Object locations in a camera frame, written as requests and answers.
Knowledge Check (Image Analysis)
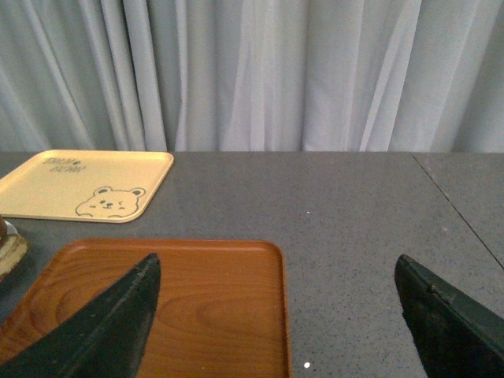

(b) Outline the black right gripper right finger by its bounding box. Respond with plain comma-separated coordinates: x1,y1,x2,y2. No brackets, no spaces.
395,254,503,377

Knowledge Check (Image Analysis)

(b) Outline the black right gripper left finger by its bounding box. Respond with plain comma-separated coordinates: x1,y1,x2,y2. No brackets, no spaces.
1,254,161,377

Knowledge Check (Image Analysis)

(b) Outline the yellow bear tray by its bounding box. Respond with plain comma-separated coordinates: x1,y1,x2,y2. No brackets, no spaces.
1,150,174,224

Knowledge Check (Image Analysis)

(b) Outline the brown wooden tray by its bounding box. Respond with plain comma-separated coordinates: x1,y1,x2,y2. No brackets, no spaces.
1,238,291,377

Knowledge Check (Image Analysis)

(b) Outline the white round plate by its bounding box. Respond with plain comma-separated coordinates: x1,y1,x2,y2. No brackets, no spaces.
5,220,18,235

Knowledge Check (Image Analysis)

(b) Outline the grey pleated curtain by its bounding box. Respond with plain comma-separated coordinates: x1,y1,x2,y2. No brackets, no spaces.
1,1,503,153

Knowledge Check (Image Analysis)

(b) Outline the bottom bread slice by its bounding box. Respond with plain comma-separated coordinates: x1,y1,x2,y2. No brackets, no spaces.
0,234,29,281

